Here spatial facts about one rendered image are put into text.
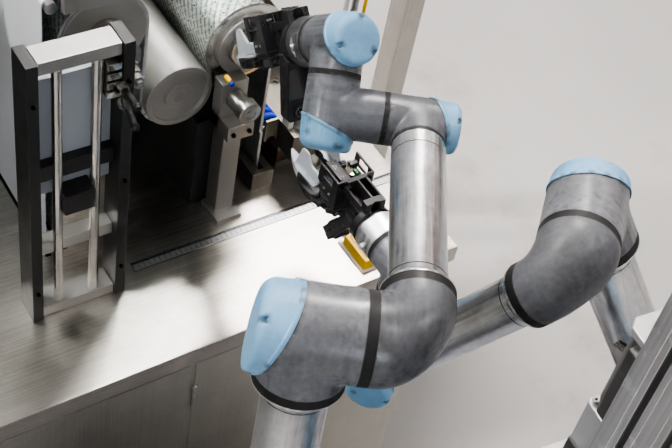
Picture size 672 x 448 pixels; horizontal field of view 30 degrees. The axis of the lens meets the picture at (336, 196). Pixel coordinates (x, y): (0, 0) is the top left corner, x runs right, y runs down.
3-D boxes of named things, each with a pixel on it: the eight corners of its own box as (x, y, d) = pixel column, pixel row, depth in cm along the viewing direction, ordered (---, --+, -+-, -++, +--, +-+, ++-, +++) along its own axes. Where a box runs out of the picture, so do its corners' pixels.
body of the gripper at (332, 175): (356, 147, 204) (397, 196, 198) (348, 184, 210) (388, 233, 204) (317, 160, 201) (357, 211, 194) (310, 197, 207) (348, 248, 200)
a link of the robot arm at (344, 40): (330, 65, 168) (339, 2, 168) (291, 67, 177) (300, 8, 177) (379, 76, 172) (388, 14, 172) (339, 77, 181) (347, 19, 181)
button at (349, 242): (363, 271, 221) (365, 262, 219) (342, 243, 224) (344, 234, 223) (395, 258, 224) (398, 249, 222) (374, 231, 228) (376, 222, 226)
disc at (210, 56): (201, 86, 206) (211, 14, 196) (200, 84, 206) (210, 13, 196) (278, 66, 213) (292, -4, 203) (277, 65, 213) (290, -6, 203)
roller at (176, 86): (144, 133, 205) (148, 78, 197) (79, 40, 219) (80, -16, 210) (209, 114, 211) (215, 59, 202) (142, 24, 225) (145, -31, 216)
